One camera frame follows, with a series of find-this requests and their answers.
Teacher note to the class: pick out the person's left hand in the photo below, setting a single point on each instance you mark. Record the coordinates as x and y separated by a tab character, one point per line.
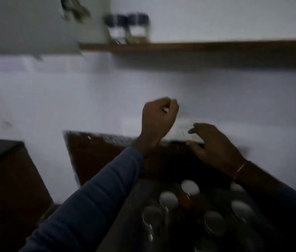
158	120

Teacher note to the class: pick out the person's right hand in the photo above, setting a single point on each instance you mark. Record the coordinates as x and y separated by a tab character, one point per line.
216	149

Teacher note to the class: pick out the orange turmeric jar steel lid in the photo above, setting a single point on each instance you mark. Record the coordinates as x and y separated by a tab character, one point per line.
190	187

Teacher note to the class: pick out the white cabinet shelves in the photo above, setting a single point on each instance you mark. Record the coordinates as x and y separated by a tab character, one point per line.
216	46

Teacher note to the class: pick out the dark-lid spice jar pale contents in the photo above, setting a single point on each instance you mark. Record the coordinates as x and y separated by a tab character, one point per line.
138	27

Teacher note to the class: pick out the black pepper jar grey lid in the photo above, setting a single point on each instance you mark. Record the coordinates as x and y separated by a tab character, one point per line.
115	28

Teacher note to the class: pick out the wooden cabinet door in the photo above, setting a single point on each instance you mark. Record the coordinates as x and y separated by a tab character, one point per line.
19	23

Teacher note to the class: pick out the person's left forearm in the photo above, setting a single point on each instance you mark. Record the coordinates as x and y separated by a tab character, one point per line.
85	212

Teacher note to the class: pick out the metal cabinet hinge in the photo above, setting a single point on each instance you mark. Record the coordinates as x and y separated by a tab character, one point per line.
75	10

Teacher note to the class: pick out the dark brown wooden wall panel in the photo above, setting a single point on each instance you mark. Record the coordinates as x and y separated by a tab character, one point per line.
98	160

